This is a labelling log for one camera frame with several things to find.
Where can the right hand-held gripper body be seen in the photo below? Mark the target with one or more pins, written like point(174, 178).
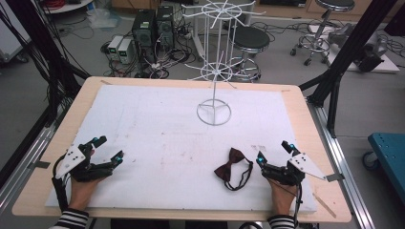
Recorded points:
point(302, 163)

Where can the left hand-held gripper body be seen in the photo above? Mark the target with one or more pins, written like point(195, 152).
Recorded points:
point(74, 157)

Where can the dark red bow tie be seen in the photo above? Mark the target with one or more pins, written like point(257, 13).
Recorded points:
point(230, 162)

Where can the person's left hand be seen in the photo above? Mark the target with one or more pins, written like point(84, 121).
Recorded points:
point(81, 194)

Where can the person's right hand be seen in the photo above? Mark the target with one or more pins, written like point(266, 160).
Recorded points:
point(282, 200)

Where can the grey tape strip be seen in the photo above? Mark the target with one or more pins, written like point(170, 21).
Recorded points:
point(39, 164)
point(334, 177)

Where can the white foam mat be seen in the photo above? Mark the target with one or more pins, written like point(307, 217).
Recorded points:
point(159, 143)

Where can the thin wooden stick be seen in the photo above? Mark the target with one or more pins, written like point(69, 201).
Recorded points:
point(324, 205)

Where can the blue wheeled cart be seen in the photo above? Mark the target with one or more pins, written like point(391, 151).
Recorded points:
point(390, 159)

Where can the grey bench power supply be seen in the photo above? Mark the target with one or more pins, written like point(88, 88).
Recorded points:
point(114, 46)
point(125, 51)

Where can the black round stool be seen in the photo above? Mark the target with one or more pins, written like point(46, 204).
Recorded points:
point(251, 39)
point(334, 4)

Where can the black computer tower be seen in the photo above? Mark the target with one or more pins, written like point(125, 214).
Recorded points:
point(165, 27)
point(144, 31)

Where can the clear plastic bag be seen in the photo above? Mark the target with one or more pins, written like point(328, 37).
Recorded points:
point(103, 17)

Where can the dark machine on white board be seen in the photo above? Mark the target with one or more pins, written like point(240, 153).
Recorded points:
point(369, 51)

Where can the aluminium frame rail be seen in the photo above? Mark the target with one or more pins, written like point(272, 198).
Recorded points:
point(340, 159)
point(22, 165)

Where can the black metal frame strut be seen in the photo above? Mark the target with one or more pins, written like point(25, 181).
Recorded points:
point(47, 47)
point(350, 51)

